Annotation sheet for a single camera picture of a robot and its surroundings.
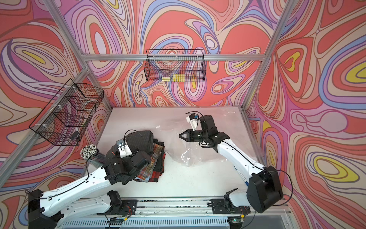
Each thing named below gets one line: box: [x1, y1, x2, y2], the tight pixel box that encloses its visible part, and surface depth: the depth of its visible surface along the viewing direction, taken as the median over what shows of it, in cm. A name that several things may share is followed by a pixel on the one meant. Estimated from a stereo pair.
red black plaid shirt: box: [148, 151, 166, 183], surface depth 84 cm
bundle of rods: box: [79, 144, 107, 167], surface depth 77 cm
